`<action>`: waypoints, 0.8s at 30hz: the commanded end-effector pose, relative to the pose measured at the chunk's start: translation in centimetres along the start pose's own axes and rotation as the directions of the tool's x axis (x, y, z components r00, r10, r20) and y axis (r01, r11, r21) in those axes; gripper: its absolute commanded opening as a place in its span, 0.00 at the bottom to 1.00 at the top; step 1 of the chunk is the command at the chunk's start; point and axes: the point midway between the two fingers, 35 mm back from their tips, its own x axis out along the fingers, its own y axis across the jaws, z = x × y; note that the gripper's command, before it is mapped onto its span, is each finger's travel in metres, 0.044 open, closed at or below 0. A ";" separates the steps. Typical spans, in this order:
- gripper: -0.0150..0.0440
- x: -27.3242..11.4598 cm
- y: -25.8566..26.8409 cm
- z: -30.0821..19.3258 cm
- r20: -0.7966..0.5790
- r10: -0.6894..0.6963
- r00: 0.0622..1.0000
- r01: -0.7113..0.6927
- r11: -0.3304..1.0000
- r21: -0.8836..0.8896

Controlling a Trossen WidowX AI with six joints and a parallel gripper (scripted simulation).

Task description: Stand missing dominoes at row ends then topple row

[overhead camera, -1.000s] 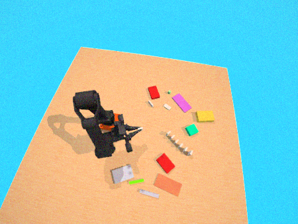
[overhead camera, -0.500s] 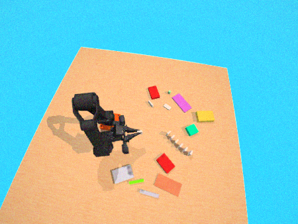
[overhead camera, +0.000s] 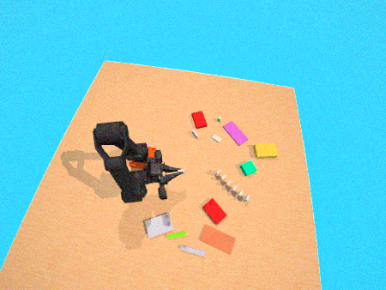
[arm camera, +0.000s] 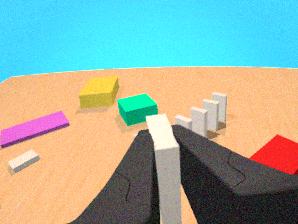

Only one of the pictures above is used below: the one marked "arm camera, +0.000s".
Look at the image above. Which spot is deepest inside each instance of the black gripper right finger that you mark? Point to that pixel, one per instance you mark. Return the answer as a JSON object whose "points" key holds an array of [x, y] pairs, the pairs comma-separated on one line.
{"points": [[223, 187]]}

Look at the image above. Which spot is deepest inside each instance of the pink flat rectangular block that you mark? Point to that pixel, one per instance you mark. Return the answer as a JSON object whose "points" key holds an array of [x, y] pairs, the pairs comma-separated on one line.
{"points": [[33, 128]]}

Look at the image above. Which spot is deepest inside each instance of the red rectangular block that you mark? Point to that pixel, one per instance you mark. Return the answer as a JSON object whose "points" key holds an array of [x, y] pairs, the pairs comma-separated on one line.
{"points": [[280, 153]]}

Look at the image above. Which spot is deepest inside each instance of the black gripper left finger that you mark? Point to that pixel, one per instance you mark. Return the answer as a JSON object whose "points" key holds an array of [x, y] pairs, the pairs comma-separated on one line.
{"points": [[130, 196]]}

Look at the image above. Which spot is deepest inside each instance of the green flat block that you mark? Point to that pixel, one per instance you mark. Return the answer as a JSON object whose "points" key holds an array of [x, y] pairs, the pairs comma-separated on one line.
{"points": [[134, 109]]}

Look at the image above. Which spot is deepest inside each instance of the yellow block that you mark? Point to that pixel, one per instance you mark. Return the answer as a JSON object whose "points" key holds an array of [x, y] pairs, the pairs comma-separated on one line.
{"points": [[99, 92]]}

